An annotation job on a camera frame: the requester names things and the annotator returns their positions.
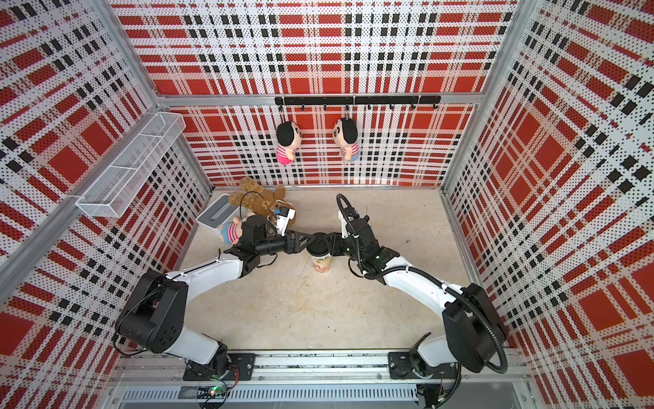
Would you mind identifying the brown capybara plush toy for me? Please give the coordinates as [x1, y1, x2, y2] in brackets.
[229, 177, 295, 223]

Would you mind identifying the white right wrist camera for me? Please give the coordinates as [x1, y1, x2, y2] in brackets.
[339, 214, 359, 239]

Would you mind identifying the blue hanging plush doll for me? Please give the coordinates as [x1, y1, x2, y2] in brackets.
[333, 118, 360, 162]

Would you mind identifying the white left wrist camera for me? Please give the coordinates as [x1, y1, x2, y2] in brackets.
[274, 206, 296, 236]

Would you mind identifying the green circuit board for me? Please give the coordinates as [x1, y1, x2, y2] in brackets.
[196, 386, 228, 402]

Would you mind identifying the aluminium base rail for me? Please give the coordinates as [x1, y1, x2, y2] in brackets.
[100, 349, 541, 408]

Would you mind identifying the white wire mesh shelf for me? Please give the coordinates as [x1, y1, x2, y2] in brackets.
[77, 112, 186, 218]

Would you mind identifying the printed paper milk tea cup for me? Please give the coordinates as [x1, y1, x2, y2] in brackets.
[310, 254, 331, 273]

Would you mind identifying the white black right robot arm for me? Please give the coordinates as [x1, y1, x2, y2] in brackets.
[329, 216, 509, 378]

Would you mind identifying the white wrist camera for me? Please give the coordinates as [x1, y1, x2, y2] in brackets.
[339, 214, 359, 239]
[274, 206, 296, 236]

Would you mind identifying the black plastic cup lid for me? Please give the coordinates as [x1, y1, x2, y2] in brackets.
[307, 233, 330, 257]

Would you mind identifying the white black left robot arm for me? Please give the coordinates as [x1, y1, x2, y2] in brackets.
[115, 216, 315, 379]

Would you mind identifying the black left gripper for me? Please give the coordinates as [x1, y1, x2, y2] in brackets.
[257, 228, 315, 257]

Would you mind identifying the black wall hook rail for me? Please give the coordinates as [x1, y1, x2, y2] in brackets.
[274, 95, 442, 107]

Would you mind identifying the striped shirt boy plush doll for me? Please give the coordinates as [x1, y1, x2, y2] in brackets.
[219, 217, 247, 245]

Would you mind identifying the white grey tissue box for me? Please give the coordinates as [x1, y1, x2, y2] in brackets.
[197, 194, 239, 230]

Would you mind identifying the pink hanging plush doll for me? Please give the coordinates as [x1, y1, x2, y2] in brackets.
[276, 121, 301, 165]

